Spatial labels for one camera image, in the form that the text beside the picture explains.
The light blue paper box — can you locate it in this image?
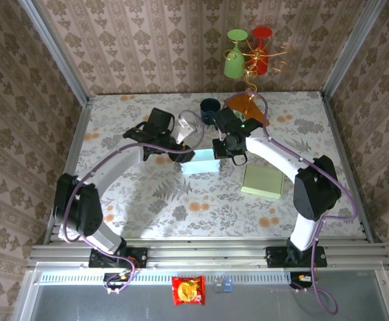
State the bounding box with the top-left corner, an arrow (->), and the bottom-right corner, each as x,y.
180,149 -> 222,175

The light green paper box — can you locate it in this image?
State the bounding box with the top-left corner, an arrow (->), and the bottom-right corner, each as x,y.
240,163 -> 285,201

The dark blue cup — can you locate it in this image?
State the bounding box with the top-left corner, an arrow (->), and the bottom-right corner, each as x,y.
200,98 -> 222,125

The green wine glass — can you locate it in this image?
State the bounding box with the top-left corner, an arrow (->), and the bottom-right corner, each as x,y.
223,29 -> 249,80

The red wine glass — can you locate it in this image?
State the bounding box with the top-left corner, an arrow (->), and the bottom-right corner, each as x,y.
247,26 -> 274,76

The red snack packet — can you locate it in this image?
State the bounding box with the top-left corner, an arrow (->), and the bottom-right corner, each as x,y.
171,275 -> 206,306

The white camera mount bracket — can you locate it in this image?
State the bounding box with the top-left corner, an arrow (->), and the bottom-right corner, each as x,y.
175,112 -> 196,145

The gold wire glass stand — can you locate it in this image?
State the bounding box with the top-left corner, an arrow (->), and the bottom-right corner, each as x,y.
223,41 -> 293,128

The aluminium extrusion frame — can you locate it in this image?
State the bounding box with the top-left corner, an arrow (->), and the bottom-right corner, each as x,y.
13,0 -> 389,321

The white slotted cable duct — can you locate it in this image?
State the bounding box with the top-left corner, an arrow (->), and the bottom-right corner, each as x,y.
40,271 -> 294,285

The black cable connector block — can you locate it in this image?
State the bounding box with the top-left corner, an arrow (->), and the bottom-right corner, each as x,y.
103,272 -> 131,290
289,271 -> 315,290

